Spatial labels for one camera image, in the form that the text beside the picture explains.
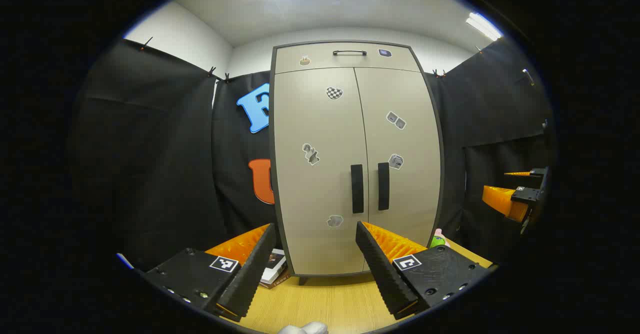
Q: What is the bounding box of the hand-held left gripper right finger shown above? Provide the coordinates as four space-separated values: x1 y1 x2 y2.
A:
355 220 493 320

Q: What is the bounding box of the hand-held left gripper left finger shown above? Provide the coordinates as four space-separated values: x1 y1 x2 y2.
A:
142 223 277 323

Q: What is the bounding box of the black door handle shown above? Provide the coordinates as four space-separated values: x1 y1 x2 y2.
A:
377 162 391 211
350 164 365 214

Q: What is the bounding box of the beige double-door shoe cabinet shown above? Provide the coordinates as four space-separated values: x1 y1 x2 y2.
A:
269 40 446 285

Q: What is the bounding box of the beige cabinet door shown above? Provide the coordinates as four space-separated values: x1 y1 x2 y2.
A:
274 68 371 276
354 67 442 272

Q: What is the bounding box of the beige cabinet drawer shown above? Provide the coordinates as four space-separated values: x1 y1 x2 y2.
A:
275 43 422 74

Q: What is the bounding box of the white cover book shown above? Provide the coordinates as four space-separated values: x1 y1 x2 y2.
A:
260 248 288 283

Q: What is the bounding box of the brown book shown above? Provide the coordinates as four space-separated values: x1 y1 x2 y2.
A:
260 269 292 289

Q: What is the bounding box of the pink and green plush toy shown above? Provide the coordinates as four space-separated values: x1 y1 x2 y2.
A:
429 228 451 248

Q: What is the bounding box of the white rounded object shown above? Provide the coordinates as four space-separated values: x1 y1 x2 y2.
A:
277 321 329 334

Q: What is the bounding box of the ceiling light panel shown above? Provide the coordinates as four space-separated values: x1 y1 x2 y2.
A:
466 13 502 42

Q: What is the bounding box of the black backdrop cloth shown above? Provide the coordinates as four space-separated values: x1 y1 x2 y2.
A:
67 38 558 274

